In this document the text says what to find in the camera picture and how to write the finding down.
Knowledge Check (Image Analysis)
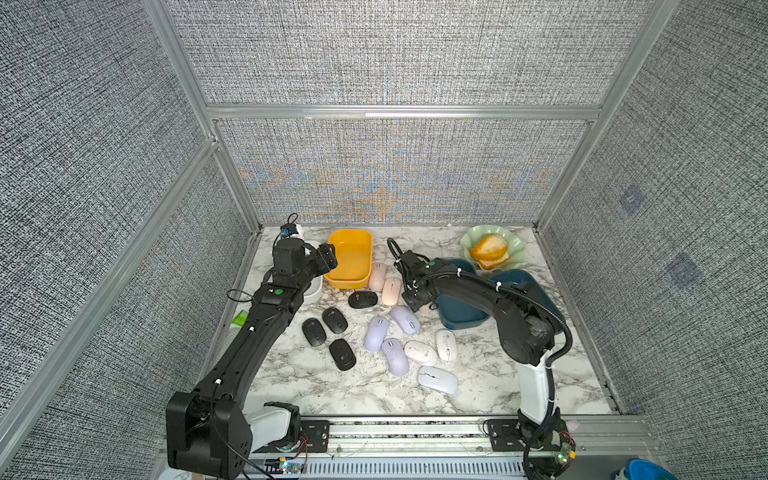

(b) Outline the purple mouse front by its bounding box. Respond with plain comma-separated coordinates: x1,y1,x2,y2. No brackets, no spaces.
381,338,409,377

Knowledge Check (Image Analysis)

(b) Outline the black mouse front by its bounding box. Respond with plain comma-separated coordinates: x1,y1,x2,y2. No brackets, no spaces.
329,338,357,371

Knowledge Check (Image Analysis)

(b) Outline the white mouse centre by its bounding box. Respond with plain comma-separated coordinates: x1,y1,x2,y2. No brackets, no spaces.
404,340,438,366

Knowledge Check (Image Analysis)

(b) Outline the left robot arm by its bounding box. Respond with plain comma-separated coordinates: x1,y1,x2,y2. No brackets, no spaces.
165,237,338,479

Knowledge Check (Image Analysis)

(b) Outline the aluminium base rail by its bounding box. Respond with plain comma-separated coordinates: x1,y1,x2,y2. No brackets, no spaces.
242,414,668,479

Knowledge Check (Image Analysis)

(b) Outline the purple mouse upper right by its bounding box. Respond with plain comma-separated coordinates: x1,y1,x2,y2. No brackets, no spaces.
390,305,421,335

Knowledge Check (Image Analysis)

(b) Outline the white storage box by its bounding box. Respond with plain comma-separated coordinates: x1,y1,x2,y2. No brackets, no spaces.
304,276,324,304

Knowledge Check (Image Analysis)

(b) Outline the green wavy plate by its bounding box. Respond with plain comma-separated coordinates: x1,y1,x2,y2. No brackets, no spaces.
460,225,525,271

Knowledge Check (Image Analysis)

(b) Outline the white mouse front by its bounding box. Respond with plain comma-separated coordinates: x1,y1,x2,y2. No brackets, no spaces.
417,365,458,396

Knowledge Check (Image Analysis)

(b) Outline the blue object bottom right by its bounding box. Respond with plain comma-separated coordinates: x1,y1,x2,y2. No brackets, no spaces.
610,459,677,480

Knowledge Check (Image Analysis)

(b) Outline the teal storage box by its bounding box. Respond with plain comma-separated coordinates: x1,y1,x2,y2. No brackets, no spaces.
436,295,489,330
488,269,564,344

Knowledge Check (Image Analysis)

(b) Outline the black mouse middle left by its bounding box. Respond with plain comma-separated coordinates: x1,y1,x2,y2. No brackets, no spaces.
301,318,327,347

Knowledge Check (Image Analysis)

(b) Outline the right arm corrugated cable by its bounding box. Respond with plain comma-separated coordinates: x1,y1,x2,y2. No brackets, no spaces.
386,237,574,480

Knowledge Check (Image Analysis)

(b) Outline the yellow storage box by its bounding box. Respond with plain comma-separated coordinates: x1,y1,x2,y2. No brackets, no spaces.
325,229,373,290

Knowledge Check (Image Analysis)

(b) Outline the black mouse middle right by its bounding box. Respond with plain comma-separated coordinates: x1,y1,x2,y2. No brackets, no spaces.
322,307,349,335

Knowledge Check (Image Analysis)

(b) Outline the purple mouse left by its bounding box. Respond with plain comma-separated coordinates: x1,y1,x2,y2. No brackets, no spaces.
363,316,390,353

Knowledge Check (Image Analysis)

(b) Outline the green white object at wall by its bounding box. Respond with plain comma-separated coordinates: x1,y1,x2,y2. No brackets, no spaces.
229,310,248,332

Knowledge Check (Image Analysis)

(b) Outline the white mouse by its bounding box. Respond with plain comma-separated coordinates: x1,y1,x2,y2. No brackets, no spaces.
435,329,458,362
404,340,438,366
417,365,458,396

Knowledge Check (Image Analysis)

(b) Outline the black mouse near yellow box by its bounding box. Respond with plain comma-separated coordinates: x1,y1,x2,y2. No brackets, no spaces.
348,290,378,309

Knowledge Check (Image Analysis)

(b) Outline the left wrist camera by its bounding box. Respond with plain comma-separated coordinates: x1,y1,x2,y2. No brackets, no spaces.
280,222,304,239

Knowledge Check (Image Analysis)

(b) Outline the purple mouse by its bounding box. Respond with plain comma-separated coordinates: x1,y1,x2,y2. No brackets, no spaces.
390,305,421,335
381,338,409,377
363,316,390,353

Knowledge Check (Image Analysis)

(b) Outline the bread slice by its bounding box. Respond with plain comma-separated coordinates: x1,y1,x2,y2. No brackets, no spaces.
477,258,509,271

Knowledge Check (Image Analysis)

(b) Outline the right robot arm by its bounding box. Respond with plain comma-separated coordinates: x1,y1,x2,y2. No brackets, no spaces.
394,250,573,436

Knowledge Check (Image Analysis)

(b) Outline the white mouse right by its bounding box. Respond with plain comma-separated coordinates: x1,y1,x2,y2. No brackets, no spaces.
435,329,458,362

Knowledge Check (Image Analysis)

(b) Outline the round bread bun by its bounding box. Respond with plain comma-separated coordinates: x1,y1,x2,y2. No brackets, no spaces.
469,233,509,261

